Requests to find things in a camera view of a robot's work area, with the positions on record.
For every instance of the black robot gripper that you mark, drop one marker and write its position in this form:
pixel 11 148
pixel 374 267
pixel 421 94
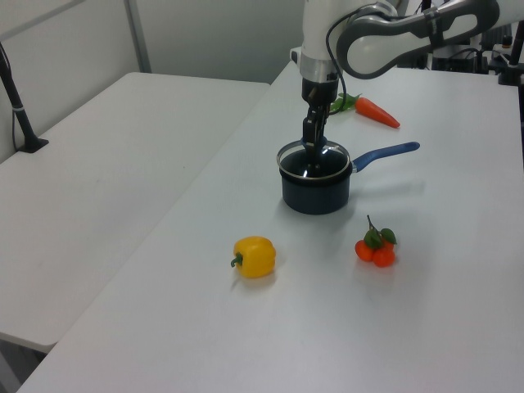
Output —
pixel 319 91

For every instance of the glass lid with blue knob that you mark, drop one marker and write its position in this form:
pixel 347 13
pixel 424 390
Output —
pixel 327 170

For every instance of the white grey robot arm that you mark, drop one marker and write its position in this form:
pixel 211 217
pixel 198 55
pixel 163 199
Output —
pixel 393 37

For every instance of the orange toy carrot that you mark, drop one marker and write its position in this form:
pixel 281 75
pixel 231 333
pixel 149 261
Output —
pixel 374 111

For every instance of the orange toy tangerine bunch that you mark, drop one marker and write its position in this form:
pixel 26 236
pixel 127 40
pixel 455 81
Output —
pixel 378 251

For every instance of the yellow toy bell pepper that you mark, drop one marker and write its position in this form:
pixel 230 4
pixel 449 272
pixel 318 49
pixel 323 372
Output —
pixel 256 258

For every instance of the black equipment box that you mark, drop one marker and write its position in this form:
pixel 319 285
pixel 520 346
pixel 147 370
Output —
pixel 458 63

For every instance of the black clamp stand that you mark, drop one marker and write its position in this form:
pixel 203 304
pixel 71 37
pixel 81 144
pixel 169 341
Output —
pixel 511 67

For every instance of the black pole with base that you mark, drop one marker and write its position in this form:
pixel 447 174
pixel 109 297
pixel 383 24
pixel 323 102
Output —
pixel 18 110

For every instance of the grey partition post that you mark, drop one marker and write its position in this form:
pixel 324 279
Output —
pixel 137 32

